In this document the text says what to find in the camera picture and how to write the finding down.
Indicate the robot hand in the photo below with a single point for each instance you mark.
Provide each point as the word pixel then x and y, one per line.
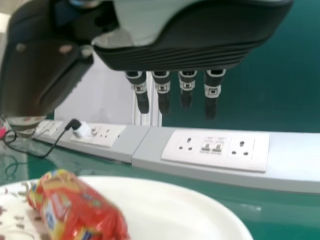
pixel 187 30

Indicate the red biscuit packet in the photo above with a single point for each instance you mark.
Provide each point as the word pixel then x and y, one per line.
pixel 75 207

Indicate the white plate brown leaf pattern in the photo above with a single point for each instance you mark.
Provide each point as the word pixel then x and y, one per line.
pixel 175 212

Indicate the white socket strip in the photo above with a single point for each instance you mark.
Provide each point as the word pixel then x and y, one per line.
pixel 110 137
pixel 51 127
pixel 190 155

